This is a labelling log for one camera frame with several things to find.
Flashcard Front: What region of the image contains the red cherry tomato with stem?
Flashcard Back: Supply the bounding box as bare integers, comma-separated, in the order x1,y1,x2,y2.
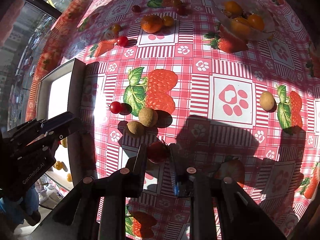
147,140,170,164

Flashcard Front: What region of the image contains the tan longan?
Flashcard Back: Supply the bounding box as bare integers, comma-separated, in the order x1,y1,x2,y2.
259,91,276,112
125,121,145,138
138,107,158,127

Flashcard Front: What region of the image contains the orange cherry tomato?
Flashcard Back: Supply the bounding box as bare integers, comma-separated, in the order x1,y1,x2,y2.
54,161,64,170

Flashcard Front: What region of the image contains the small mandarin orange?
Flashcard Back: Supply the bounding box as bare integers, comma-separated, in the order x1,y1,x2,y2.
214,159,245,188

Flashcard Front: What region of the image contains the white plastic tray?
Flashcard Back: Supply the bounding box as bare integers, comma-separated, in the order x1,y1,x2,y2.
36,58,86,191

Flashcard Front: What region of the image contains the red checkered strawberry tablecloth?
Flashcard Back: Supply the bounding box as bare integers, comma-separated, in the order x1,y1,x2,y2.
26,0,319,239

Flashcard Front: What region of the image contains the red cherry tomato mid left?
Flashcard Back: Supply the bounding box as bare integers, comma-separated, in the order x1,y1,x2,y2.
117,36,129,47

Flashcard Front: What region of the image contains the yellow tomato on strawberry print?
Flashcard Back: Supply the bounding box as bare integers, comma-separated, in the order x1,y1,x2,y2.
109,23,121,33

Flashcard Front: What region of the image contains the large mandarin orange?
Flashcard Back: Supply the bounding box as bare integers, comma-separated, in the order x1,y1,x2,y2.
140,15,163,34

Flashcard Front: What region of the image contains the dark red cherry tomato far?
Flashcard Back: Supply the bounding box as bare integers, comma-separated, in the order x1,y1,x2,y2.
131,5,142,14

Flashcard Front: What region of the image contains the orange tomato in bowl front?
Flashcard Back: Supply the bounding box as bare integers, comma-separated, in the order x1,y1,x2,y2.
230,17,251,36

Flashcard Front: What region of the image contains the orange tomato in bowl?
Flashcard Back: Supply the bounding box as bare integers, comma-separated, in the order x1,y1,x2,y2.
224,1,243,16
247,14,265,31
230,17,251,36

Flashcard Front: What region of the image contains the dark red tomato far right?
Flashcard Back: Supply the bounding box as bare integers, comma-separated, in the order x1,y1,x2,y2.
176,4,188,16

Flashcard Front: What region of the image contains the yellow tomato far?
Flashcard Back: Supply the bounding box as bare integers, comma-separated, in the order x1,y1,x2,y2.
171,0,183,8

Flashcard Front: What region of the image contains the orange tomato in bowl right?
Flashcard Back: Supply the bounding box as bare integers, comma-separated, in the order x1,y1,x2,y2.
247,14,265,31

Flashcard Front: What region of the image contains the clear glass fruit bowl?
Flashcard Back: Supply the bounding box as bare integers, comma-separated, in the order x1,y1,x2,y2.
212,0,275,41

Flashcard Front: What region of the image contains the orange tomato in bowl left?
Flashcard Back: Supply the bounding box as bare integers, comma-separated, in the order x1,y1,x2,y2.
224,1,243,16

